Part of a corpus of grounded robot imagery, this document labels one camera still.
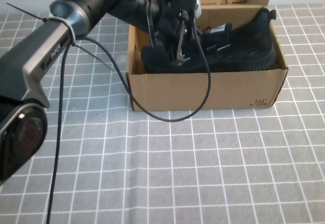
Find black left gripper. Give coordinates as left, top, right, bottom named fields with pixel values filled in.
left=155, top=0, right=198, bottom=67

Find brown cardboard shoe box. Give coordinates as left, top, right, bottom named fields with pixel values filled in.
left=125, top=0, right=289, bottom=113

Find grey white-checked tablecloth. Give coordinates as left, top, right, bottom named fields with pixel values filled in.
left=0, top=4, right=325, bottom=224

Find flat black striped cable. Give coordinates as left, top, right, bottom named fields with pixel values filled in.
left=145, top=0, right=156, bottom=50

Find long black round cable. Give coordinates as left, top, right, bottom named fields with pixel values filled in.
left=45, top=5, right=212, bottom=224

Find thin grey cable tie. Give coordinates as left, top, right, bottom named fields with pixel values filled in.
left=6, top=2, right=51, bottom=23
left=72, top=42, right=114, bottom=72

